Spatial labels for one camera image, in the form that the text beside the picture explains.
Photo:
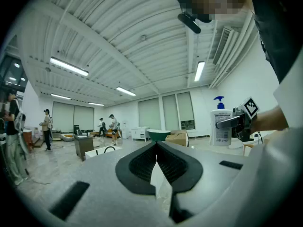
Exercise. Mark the ceiling air vent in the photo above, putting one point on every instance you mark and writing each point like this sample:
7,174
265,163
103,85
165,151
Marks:
222,45

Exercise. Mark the white bathtub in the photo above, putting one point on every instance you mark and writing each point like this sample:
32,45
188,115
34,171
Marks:
92,153

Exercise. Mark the black curved bathtub faucet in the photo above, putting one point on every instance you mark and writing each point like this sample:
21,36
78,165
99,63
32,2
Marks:
109,146

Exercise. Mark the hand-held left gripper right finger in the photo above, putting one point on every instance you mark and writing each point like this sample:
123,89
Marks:
213,181

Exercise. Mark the person's right forearm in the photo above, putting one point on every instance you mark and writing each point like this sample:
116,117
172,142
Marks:
270,118

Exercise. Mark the white bottle with blue cap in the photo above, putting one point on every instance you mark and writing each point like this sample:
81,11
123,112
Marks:
221,136

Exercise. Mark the window with blind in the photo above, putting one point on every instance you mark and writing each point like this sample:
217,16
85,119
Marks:
170,112
84,118
62,116
185,106
149,113

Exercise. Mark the green bowl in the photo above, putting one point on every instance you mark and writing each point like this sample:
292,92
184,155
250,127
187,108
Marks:
158,134

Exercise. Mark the brown cardboard box black print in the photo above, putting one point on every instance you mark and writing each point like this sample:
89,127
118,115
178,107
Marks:
177,138

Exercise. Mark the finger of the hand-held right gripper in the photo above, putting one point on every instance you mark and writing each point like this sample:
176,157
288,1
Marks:
228,122

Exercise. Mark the white low cabinet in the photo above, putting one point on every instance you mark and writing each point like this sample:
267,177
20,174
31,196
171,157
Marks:
139,133

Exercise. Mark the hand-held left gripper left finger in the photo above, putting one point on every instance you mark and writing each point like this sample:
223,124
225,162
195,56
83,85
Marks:
106,174

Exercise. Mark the black head-worn camera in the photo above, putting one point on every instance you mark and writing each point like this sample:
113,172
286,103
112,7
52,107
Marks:
189,22

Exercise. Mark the person's black t-shirt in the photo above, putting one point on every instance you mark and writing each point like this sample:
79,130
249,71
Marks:
281,32

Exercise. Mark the dark grey cabinet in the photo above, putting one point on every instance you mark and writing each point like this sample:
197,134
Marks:
84,146

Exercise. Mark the ceiling tube light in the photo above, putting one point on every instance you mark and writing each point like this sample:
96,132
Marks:
68,66
95,103
126,91
60,96
199,71

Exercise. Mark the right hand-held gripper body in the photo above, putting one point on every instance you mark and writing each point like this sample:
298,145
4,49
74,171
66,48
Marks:
247,116

